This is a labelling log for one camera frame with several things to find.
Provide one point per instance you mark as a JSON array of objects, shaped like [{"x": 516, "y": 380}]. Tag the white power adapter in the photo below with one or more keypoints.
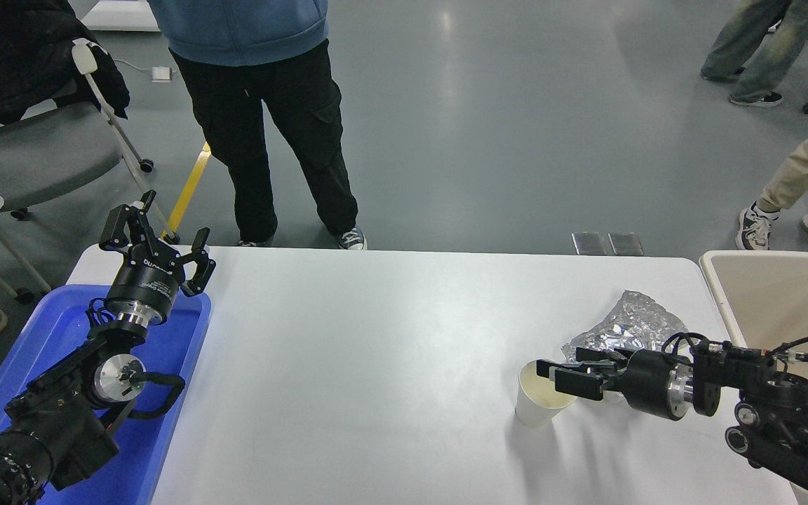
[{"x": 160, "y": 73}]

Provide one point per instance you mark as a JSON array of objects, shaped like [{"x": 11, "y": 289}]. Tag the large pale plastic bin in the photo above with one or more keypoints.
[{"x": 776, "y": 294}]

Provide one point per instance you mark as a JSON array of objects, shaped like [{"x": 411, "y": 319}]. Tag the grey office chair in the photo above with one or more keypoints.
[{"x": 39, "y": 154}]

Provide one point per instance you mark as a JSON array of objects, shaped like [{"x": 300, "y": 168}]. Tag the metal floor plate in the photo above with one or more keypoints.
[
  {"x": 625, "y": 243},
  {"x": 590, "y": 243}
]

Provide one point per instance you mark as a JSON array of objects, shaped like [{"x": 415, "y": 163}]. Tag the white paper cup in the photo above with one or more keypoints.
[{"x": 534, "y": 410}]

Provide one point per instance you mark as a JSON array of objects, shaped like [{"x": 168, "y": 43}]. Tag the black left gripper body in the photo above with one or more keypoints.
[{"x": 146, "y": 279}]

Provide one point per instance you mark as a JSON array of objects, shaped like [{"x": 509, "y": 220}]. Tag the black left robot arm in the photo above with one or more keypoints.
[{"x": 46, "y": 421}]

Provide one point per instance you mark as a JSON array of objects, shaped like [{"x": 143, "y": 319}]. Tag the black jacket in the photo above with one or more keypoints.
[{"x": 11, "y": 49}]

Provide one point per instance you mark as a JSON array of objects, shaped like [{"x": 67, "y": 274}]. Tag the crumpled silver foil tray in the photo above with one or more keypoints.
[{"x": 635, "y": 322}]

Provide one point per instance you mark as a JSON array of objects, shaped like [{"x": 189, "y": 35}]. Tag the white flat board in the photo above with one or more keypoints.
[{"x": 120, "y": 15}]

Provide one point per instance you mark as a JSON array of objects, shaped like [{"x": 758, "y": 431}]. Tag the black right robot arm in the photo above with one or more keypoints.
[{"x": 776, "y": 414}]

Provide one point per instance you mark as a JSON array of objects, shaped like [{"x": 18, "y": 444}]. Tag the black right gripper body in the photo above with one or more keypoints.
[{"x": 646, "y": 386}]

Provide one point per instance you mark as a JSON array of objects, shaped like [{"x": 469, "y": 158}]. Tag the blue plastic tray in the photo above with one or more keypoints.
[{"x": 165, "y": 365}]

